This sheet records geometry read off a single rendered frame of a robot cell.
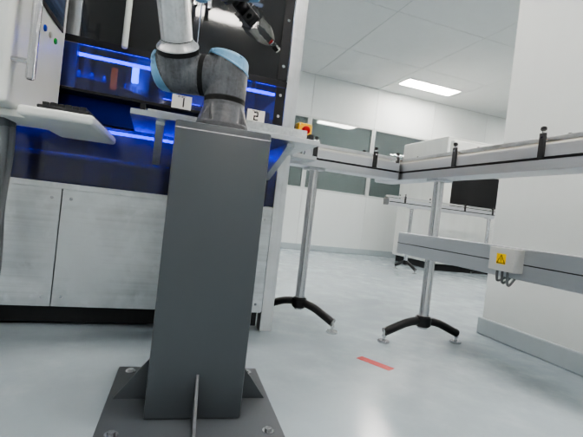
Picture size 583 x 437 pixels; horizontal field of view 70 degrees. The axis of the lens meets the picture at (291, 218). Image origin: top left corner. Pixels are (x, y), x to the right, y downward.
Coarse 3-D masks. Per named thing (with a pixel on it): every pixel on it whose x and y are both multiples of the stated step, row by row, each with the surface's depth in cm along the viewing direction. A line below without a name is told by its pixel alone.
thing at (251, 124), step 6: (246, 120) 155; (252, 126) 156; (258, 126) 157; (264, 126) 157; (270, 126) 158; (276, 126) 159; (270, 132) 158; (276, 132) 159; (282, 132) 160; (288, 132) 160; (294, 132) 161; (300, 132) 162; (306, 132) 163
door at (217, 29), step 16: (272, 0) 195; (208, 16) 186; (224, 16) 188; (272, 16) 196; (208, 32) 187; (224, 32) 189; (240, 32) 191; (208, 48) 187; (224, 48) 189; (240, 48) 191; (256, 48) 194; (256, 64) 194; (272, 64) 197
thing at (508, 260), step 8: (496, 248) 161; (504, 248) 158; (496, 256) 161; (504, 256) 157; (512, 256) 154; (520, 256) 154; (488, 264) 164; (496, 264) 160; (504, 264) 157; (512, 264) 153; (520, 264) 154; (512, 272) 153; (520, 272) 154
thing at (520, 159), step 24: (456, 144) 192; (504, 144) 169; (528, 144) 159; (552, 144) 146; (576, 144) 138; (408, 168) 228; (432, 168) 208; (456, 168) 191; (480, 168) 177; (504, 168) 165; (528, 168) 154; (552, 168) 145; (576, 168) 139
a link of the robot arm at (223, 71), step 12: (216, 48) 115; (204, 60) 114; (216, 60) 114; (228, 60) 113; (240, 60) 115; (204, 72) 114; (216, 72) 114; (228, 72) 114; (240, 72) 115; (204, 84) 115; (216, 84) 114; (228, 84) 114; (240, 84) 116; (240, 96) 116
